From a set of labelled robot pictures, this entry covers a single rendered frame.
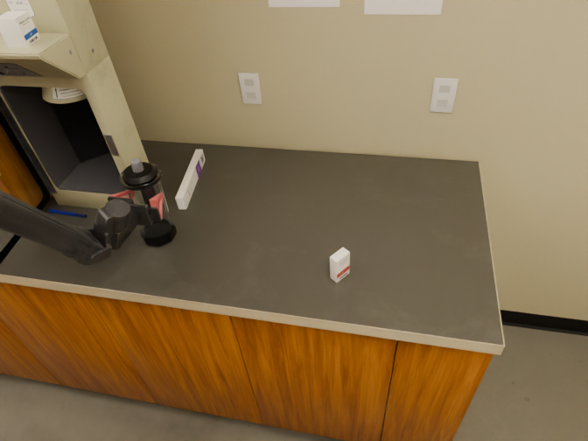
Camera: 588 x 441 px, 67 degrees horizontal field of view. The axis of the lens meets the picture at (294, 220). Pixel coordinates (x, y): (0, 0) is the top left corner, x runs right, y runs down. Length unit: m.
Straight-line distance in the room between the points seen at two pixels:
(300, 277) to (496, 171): 0.84
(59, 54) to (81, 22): 0.12
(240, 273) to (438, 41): 0.87
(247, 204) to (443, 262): 0.62
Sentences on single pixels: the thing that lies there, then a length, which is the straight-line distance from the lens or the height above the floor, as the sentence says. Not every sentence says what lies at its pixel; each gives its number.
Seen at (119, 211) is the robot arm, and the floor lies 1.20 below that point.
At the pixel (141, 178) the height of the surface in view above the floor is 1.18.
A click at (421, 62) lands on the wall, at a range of 1.45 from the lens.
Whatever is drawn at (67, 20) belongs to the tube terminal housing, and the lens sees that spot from 1.22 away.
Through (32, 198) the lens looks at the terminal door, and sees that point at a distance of 1.56.
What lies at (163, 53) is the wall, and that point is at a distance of 1.64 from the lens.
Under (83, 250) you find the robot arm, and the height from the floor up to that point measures 1.17.
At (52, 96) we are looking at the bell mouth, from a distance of 1.38.
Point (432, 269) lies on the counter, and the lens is 1.23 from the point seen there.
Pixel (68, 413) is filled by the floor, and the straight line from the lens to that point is 2.32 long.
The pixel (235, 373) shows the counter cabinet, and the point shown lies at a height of 0.51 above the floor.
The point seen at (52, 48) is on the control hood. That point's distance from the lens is 1.17.
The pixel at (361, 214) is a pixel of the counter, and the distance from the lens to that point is 1.35.
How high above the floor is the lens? 1.86
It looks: 44 degrees down
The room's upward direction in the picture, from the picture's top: 6 degrees counter-clockwise
